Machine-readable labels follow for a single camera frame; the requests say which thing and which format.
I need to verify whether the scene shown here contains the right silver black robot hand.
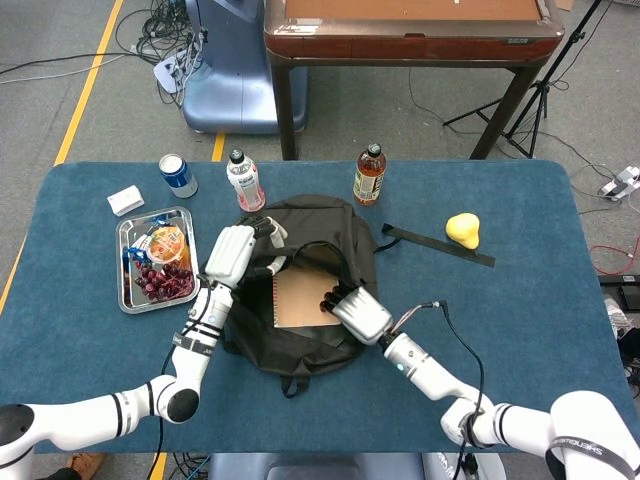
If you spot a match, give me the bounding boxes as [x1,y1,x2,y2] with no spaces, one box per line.
[319,282,395,347]

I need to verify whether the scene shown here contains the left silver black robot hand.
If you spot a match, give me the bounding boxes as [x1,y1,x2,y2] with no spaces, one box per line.
[204,212,290,291]

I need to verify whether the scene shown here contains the black fabric backpack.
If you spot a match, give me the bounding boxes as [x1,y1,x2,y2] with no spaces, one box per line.
[219,194,496,399]

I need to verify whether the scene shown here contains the brown spiral notebook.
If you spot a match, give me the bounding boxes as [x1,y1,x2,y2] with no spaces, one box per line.
[272,268,346,329]

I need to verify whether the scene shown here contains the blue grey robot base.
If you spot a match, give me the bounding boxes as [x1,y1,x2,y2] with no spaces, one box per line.
[182,0,310,135]

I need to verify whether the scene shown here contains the orange fruit jelly cup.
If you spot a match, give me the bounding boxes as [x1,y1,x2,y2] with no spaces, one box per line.
[144,224,192,271]

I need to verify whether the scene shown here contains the white pink drink bottle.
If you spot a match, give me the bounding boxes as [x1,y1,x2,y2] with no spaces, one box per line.
[226,148,267,213]

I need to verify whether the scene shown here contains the red grape bunch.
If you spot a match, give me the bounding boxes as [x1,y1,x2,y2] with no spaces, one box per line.
[132,262,195,303]

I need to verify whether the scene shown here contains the blue white soda can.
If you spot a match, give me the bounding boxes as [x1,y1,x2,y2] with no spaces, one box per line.
[158,153,199,199]

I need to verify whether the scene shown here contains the metal serving tray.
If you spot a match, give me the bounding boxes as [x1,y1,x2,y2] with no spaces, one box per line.
[115,206,202,315]

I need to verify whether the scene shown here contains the small white box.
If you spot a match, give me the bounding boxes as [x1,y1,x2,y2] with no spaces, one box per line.
[106,184,146,217]

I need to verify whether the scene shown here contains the yellow pear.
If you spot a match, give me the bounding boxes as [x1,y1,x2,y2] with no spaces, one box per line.
[445,212,481,250]

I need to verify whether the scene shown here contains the amber tea bottle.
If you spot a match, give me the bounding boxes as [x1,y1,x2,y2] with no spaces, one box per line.
[352,143,388,207]

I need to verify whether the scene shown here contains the grey blue robot torso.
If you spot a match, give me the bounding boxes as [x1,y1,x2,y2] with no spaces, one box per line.
[207,452,506,480]

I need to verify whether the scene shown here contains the blue felt table mat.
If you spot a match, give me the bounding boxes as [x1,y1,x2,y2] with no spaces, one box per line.
[0,159,640,455]

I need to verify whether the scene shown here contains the white power strip with plugs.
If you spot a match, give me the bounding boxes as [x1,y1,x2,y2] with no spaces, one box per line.
[152,54,191,94]

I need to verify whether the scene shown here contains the black floor device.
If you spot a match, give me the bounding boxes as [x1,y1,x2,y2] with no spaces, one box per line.
[598,273,640,314]

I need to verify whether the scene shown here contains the brown mahjong table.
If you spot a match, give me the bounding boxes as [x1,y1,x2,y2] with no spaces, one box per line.
[263,0,566,161]

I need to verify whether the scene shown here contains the black tripod stand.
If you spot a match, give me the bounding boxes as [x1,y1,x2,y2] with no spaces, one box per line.
[442,0,604,160]

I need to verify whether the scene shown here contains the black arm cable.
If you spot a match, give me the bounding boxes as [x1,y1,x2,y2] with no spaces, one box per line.
[392,298,489,480]

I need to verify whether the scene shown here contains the tangled black floor cables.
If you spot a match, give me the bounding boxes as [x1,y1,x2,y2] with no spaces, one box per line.
[115,0,206,109]

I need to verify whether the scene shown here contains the red cable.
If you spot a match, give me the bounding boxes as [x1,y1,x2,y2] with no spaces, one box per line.
[589,243,640,276]

